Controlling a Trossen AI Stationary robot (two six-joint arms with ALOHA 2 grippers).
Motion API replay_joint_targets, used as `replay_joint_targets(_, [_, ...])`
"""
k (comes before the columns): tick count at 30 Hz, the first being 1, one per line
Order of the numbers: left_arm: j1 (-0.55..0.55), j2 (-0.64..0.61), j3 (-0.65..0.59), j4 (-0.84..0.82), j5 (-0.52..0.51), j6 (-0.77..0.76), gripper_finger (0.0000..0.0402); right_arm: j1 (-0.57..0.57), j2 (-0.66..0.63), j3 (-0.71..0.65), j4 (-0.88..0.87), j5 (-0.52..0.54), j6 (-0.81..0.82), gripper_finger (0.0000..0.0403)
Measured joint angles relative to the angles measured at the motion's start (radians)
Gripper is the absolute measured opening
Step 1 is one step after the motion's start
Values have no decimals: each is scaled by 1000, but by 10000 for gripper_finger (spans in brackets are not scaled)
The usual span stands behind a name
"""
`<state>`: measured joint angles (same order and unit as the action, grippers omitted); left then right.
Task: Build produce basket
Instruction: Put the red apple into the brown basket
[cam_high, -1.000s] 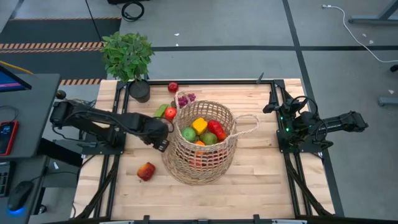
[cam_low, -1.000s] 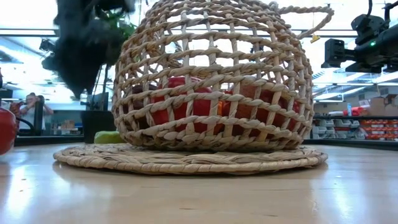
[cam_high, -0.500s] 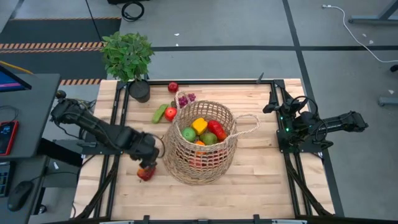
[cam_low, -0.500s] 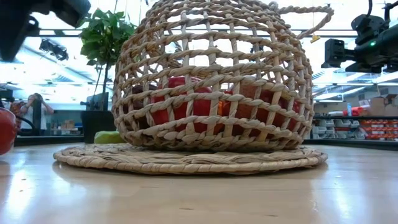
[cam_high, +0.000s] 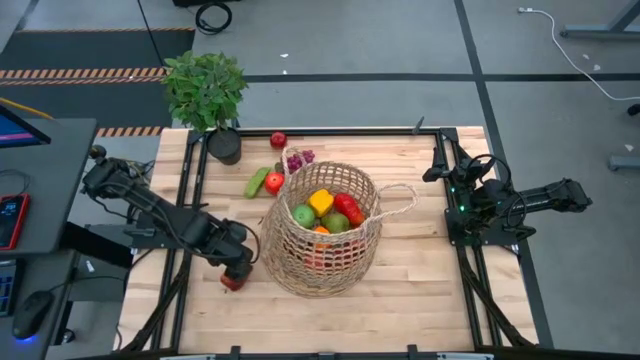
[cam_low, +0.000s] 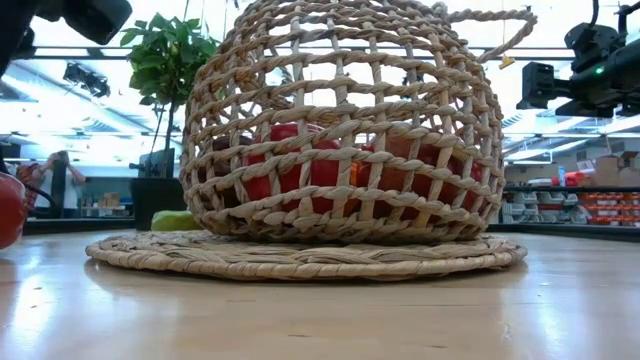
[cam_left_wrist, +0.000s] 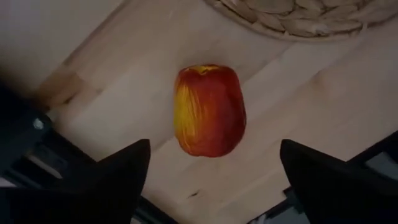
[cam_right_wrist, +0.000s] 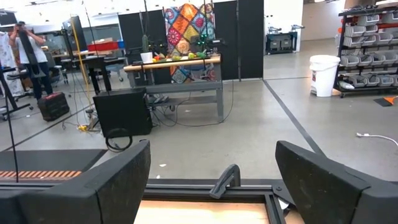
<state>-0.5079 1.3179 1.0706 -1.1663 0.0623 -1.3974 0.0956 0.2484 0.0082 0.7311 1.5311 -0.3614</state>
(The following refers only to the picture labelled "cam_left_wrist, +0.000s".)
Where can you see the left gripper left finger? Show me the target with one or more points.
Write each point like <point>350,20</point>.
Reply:
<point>118,193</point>

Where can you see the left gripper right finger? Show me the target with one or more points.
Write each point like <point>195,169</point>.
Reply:
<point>335,193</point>

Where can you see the red and yellow apple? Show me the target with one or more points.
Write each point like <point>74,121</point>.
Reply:
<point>211,112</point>

